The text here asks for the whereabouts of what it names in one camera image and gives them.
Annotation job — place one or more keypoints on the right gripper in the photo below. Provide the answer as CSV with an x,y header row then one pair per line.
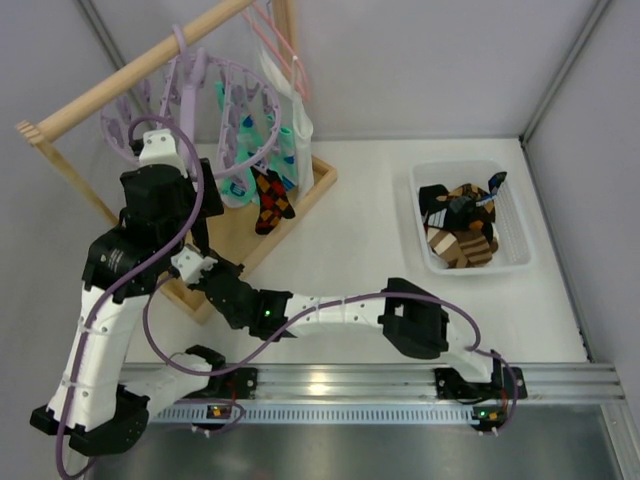
x,y
220,279

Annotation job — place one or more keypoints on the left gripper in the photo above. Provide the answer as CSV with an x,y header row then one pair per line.
x,y
211,187

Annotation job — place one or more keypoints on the mint green sock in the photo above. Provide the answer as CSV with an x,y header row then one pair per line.
x,y
282,158
239,142

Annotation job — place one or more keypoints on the red yellow argyle sock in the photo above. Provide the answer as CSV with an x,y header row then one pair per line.
x,y
273,201

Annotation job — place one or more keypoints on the purple round clip hanger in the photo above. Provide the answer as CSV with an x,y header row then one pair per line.
x,y
189,95

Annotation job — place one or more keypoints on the brown argyle sock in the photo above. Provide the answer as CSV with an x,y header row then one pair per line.
x,y
480,196

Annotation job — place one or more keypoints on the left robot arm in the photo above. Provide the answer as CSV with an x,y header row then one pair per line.
x,y
92,408

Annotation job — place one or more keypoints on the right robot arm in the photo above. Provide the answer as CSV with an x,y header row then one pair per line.
x,y
417,324

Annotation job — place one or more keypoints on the white cloth on hanger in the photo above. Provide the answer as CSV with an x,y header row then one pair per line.
x,y
293,116

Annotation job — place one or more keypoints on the pink clothes hanger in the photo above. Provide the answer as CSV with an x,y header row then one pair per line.
x,y
274,25

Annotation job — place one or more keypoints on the wooden rack with tray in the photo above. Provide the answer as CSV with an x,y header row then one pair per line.
x,y
133,92

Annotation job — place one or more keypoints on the black white striped sock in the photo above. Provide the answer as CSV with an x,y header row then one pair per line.
x,y
432,205

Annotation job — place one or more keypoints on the brown striped sock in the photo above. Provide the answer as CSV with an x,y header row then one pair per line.
x,y
463,249

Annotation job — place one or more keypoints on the white plastic basket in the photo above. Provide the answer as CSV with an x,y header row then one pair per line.
x,y
515,249

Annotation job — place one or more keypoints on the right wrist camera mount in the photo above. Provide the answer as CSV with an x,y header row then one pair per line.
x,y
191,264

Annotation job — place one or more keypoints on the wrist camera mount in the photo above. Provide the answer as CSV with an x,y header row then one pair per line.
x,y
191,264
159,148

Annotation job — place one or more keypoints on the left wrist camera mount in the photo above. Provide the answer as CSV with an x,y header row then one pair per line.
x,y
159,148

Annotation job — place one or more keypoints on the aluminium mounting rail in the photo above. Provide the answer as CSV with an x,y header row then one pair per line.
x,y
406,394

